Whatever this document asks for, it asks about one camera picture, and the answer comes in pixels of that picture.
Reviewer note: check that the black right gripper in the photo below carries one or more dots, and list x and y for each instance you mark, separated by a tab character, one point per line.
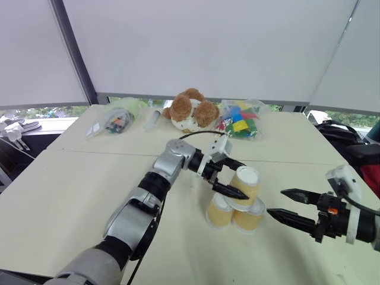
331	221

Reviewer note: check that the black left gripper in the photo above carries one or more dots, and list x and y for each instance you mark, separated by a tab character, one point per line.
213	173

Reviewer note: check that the yellow paper cup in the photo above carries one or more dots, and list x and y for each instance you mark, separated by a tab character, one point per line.
249	185
248	221
219	215

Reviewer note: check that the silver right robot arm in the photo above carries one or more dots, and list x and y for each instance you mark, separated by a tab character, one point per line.
368	228

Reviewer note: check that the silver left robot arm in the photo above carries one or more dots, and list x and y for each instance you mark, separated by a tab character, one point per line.
169	166

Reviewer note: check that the bag of coloured blocks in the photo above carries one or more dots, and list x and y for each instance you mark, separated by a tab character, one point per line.
240	124

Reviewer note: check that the red fabric item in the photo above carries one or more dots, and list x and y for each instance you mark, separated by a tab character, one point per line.
372	178

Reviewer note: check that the black backpack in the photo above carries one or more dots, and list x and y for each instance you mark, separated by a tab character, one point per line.
338	136

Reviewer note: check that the brown and white teddy bear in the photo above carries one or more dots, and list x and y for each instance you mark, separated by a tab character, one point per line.
181	108

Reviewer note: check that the black chair seat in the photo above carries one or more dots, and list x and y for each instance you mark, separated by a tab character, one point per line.
365	154

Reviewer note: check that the clear plastic syringe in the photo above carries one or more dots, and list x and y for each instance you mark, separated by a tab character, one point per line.
153	120

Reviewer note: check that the teal bottle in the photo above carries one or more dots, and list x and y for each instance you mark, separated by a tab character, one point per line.
375	133

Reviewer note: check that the clear bag of small parts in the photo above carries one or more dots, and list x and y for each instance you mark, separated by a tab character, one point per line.
117	121

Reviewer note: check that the grey slipper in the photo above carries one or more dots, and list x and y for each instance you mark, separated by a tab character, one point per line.
29	125

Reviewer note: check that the white crumpled item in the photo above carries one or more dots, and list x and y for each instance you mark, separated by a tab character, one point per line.
12	128

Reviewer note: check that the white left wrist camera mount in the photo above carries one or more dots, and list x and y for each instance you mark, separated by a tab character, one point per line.
221	147

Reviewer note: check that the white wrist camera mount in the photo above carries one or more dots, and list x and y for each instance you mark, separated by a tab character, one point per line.
344	181
221	147

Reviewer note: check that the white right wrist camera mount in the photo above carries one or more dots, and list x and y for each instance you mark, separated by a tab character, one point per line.
344	181

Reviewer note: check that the grey window frame post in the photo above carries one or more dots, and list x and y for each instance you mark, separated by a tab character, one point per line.
75	56

